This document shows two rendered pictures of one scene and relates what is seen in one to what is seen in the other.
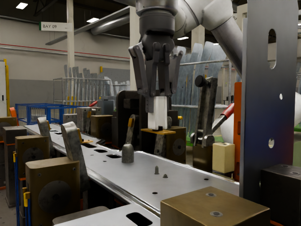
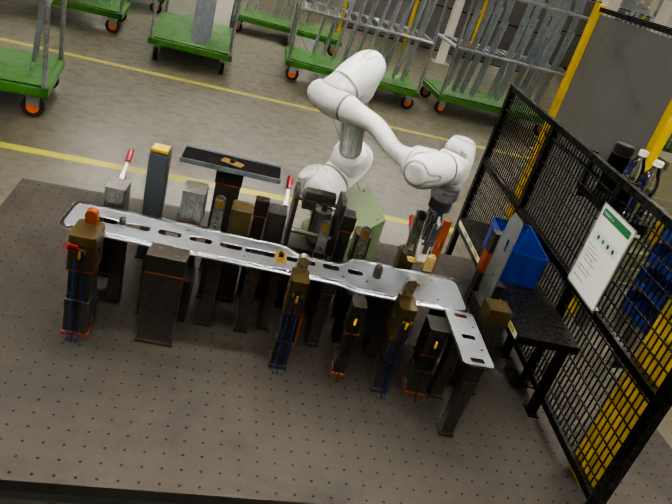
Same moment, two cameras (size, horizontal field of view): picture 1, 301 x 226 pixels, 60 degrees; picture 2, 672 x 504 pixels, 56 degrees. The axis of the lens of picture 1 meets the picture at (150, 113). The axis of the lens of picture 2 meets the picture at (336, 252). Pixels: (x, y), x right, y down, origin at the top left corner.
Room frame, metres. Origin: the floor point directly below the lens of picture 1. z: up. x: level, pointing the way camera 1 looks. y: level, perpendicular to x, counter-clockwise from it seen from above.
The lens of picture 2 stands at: (0.00, 1.88, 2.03)
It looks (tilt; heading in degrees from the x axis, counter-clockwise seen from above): 27 degrees down; 295
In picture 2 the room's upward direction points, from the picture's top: 17 degrees clockwise
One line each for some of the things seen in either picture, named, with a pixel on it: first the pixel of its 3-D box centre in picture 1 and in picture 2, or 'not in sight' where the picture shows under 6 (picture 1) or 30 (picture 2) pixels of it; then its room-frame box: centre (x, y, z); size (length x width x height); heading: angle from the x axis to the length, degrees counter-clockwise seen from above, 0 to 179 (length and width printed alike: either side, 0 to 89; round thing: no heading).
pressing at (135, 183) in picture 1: (77, 142); (274, 257); (0.95, 0.27, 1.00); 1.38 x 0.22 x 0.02; 35
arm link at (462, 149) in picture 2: not in sight; (454, 160); (0.56, 0.00, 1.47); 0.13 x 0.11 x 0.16; 81
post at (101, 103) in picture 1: (106, 137); (153, 205); (1.54, 0.26, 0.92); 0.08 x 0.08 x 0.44; 35
